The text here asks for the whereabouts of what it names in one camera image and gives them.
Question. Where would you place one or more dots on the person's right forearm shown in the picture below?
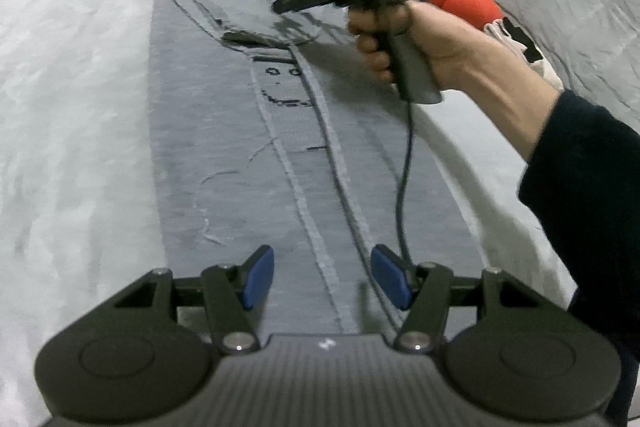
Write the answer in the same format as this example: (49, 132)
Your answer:
(575, 167)

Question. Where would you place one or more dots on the person's right hand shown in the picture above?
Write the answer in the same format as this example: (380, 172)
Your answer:
(450, 47)

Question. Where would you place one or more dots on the stack of folded clothes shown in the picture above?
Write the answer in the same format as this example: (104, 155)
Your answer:
(525, 42)

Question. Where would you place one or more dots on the grey knit sweater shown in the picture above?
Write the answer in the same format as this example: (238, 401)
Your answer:
(210, 107)

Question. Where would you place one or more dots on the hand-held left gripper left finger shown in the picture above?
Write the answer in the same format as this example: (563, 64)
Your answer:
(259, 277)

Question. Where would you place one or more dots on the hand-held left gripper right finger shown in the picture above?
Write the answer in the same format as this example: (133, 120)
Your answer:
(392, 277)

